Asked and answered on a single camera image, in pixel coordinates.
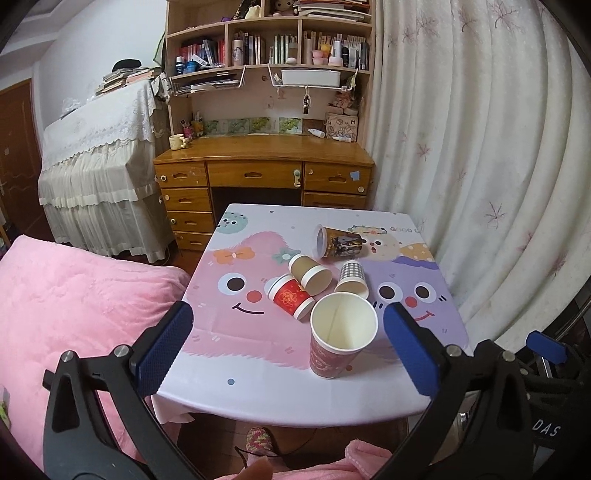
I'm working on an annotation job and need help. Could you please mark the row of shelf books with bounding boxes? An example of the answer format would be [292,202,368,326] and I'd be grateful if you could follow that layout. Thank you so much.
[175,30,371,70]

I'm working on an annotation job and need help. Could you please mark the pink fleece robe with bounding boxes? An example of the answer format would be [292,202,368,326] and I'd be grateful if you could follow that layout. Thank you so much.
[203,438,394,480]

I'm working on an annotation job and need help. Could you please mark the wooden desk with drawers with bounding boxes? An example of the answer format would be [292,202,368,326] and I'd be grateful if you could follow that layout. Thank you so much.
[153,133,375,252]

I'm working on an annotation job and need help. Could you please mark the red paper cup gold print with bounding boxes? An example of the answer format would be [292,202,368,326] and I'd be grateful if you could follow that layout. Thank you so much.
[264,274,315,322]

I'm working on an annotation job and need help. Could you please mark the dark printed paper cup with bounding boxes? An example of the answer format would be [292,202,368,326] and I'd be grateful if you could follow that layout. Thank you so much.
[315,224,366,261]

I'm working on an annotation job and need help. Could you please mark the brown wooden door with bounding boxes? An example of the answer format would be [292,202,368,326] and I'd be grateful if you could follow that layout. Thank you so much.
[0,78,44,241]

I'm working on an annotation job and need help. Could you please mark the white storage basket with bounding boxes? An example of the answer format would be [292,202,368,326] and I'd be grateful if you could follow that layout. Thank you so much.
[281,69,343,88]

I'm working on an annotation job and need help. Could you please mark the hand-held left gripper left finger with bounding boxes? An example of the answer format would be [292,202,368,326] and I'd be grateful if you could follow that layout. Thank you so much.
[43,302,195,480]

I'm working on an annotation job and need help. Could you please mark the printed paper box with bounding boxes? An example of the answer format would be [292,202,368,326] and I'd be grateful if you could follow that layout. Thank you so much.
[325,113,360,142]

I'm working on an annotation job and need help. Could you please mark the cartoon printed tablecloth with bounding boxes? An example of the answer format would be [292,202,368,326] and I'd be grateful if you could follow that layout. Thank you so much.
[151,203,472,424]

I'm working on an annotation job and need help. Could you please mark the wooden bookshelf hutch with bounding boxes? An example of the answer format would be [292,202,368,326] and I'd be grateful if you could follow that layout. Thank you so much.
[164,0,376,139]

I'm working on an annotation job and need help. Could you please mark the lace covered piano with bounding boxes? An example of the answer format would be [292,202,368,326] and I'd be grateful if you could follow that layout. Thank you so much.
[38,78,176,264]

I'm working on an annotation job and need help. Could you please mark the checkered paper cup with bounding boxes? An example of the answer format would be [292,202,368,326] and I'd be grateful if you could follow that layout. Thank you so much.
[333,260,370,301]

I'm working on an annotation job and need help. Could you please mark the knitted slipper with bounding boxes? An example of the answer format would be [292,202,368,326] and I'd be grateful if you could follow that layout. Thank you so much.
[246,426,276,459]

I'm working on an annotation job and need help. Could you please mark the white wire rack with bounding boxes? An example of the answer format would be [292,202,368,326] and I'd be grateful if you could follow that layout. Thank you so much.
[168,65,246,97]

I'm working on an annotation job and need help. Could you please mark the brown paper cup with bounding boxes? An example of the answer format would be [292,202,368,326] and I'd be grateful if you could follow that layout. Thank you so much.
[288,253,334,296]

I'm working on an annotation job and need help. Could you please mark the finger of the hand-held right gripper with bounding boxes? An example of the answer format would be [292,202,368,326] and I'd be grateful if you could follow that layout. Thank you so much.
[516,330,572,384]

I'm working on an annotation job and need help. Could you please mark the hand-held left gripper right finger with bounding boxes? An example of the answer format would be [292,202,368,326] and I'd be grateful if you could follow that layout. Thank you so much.
[383,302,533,480]

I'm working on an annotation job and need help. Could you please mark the pink fluffy blanket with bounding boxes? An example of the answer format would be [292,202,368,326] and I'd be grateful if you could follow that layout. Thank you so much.
[0,234,191,462]

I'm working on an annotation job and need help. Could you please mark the red paper cup white inside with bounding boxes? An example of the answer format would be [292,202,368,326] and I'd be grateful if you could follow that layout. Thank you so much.
[309,292,379,380]

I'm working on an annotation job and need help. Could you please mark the stack of books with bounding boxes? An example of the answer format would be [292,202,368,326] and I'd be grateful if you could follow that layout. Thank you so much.
[95,67,163,97]

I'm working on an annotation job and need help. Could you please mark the white floral curtain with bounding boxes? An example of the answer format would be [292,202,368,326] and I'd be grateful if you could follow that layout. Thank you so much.
[365,0,591,356]

